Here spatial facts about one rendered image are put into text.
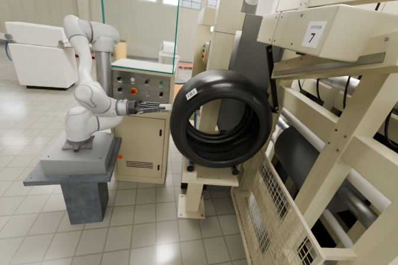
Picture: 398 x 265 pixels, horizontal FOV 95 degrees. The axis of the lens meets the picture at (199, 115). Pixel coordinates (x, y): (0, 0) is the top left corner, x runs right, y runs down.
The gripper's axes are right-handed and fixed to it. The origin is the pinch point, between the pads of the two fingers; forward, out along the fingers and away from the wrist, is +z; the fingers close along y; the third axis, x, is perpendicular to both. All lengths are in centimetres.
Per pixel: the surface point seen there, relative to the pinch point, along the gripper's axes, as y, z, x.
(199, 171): -2, 19, 47
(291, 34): -15, 56, -38
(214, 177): -6, 28, 48
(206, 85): -9.0, 21.7, -15.2
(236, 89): -11.5, 35.8, -13.8
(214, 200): 40, 37, 131
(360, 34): -36, 66, -39
